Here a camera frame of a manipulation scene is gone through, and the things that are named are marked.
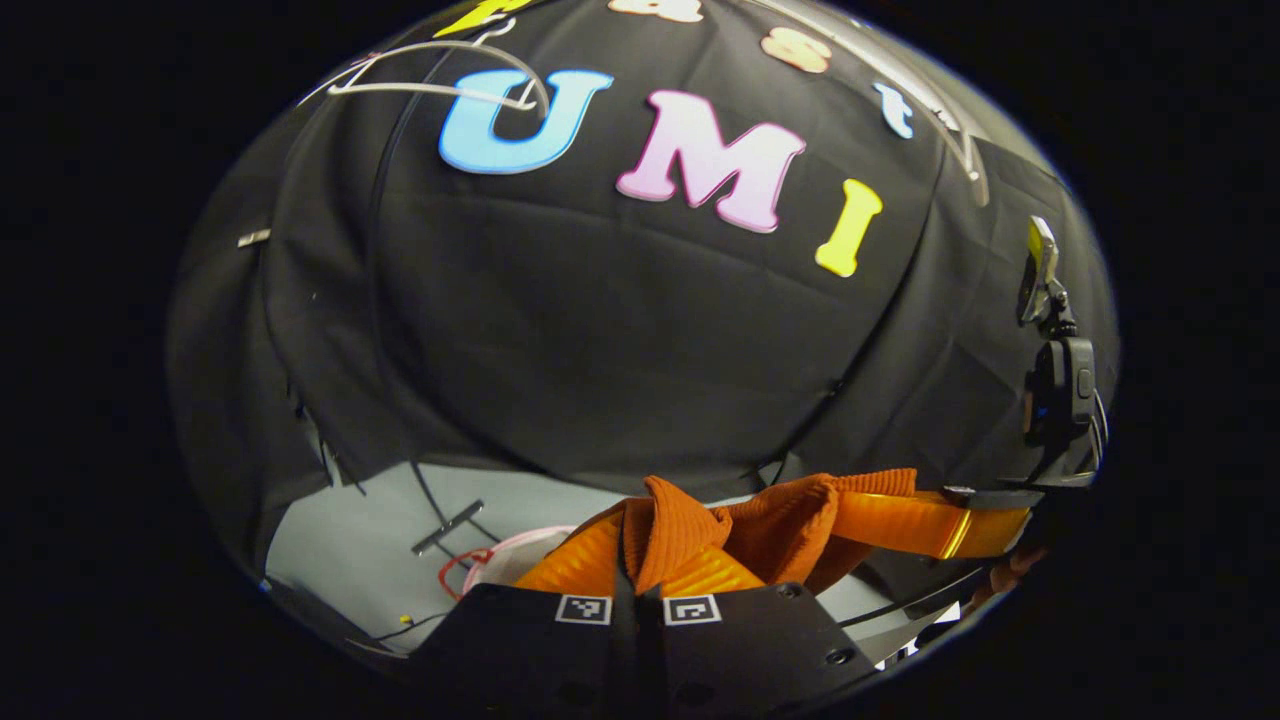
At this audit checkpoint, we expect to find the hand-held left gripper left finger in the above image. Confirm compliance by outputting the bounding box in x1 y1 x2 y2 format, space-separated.
408 503 643 706

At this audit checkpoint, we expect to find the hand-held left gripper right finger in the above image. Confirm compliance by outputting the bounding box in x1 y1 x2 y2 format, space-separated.
640 546 883 706

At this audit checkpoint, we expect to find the pink white laundry hamper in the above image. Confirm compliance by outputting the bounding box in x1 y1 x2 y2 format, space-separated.
438 525 581 603

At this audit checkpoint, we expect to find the orange corduroy jacket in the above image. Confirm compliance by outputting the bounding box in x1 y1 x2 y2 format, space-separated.
618 468 919 598

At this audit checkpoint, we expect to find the white clothes hanger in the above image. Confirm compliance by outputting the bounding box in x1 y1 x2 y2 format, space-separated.
298 38 553 118

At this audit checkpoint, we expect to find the grey metal floor bar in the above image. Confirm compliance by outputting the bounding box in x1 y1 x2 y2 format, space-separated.
411 499 486 556

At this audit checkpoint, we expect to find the black backdrop cloth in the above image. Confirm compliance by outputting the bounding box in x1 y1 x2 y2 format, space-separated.
165 0 1121 576

